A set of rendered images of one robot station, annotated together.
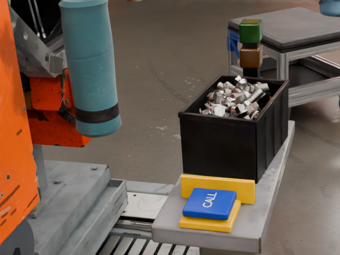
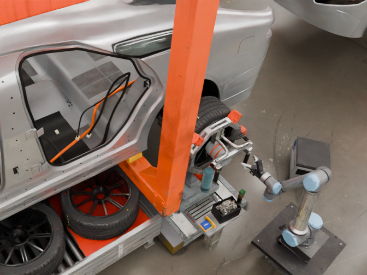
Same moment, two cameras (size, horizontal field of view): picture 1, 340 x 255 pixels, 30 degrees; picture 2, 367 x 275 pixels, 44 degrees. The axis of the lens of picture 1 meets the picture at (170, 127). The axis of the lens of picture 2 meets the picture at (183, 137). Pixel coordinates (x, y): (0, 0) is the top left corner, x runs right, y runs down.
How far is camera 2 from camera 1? 2.93 m
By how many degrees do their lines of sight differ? 31
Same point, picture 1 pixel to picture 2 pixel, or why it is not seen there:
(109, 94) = (207, 187)
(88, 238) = (199, 197)
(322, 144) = (292, 197)
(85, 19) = (206, 176)
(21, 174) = (176, 207)
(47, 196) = (195, 183)
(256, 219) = (211, 232)
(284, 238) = (249, 221)
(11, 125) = (177, 202)
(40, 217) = (190, 189)
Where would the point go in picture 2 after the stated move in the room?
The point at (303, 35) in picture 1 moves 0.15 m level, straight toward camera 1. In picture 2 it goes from (307, 163) to (299, 171)
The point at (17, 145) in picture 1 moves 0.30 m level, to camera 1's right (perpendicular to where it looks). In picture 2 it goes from (177, 204) to (208, 223)
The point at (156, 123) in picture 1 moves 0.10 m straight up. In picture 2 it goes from (256, 153) to (258, 147)
